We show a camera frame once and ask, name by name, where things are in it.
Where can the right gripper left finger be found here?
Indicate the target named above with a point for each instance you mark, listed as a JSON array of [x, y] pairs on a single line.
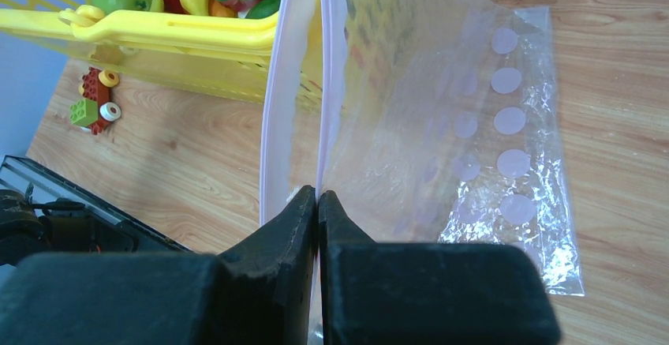
[[256, 292]]

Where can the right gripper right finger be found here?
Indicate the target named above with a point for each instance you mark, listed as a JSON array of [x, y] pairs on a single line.
[[426, 293]]

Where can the clear zip top bag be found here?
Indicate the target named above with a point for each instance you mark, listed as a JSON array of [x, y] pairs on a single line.
[[432, 120]]

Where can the yellow plastic basket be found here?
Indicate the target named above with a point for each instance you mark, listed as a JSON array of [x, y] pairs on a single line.
[[226, 57]]

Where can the colourful toy block car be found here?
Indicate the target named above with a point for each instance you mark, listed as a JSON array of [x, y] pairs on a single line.
[[95, 110]]

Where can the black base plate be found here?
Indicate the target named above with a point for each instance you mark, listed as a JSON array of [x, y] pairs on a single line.
[[41, 211]]

